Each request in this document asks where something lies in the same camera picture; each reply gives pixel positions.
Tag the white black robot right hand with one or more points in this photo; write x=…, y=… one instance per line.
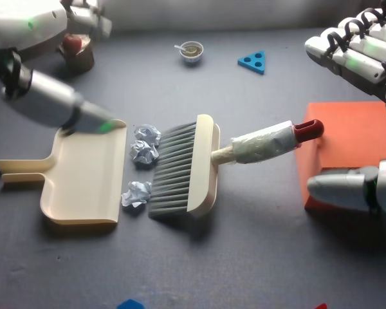
x=366, y=54

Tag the orange rectangular block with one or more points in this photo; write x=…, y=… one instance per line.
x=347, y=138

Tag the cream plastic dustpan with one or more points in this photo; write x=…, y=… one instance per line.
x=83, y=180

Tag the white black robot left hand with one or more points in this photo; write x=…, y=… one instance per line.
x=35, y=29

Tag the blue toy block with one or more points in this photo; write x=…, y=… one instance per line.
x=131, y=304

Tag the blue triangle block with holes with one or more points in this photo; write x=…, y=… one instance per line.
x=252, y=62

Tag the red toy block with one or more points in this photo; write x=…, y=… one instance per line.
x=321, y=306

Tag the white plastic spoon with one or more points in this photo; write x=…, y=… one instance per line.
x=181, y=48

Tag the small bowl with brown filling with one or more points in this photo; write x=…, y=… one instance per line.
x=193, y=53

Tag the white paper ball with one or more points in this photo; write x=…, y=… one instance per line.
x=143, y=154
x=147, y=134
x=135, y=194

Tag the toy cupcake with strawberry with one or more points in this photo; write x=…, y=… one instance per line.
x=82, y=59

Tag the grey table cloth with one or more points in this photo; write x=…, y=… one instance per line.
x=212, y=257

